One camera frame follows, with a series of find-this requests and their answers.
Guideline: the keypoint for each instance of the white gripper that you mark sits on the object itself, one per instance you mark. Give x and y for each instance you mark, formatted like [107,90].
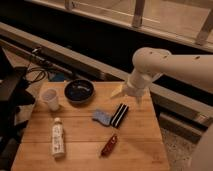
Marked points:
[134,86]

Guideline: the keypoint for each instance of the red pepper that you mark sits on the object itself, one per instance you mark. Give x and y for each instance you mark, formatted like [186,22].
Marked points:
[109,146]

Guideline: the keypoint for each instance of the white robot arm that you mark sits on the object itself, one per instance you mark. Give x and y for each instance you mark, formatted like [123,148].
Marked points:
[196,70]

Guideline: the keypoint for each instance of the dark ceramic bowl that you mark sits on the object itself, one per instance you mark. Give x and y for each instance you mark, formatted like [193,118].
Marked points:
[78,91]

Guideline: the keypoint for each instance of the black white striped block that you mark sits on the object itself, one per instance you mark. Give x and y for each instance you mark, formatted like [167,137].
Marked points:
[119,115]

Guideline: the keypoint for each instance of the clear plastic cup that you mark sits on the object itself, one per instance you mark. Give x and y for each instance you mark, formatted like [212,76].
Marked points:
[50,98]

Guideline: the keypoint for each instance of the white labelled bottle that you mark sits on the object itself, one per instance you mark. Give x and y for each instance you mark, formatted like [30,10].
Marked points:
[58,149]

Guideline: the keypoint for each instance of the black equipment at left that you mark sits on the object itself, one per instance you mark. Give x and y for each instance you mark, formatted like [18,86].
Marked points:
[13,94]

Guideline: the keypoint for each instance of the metal window rail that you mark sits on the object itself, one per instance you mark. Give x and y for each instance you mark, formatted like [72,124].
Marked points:
[94,67]

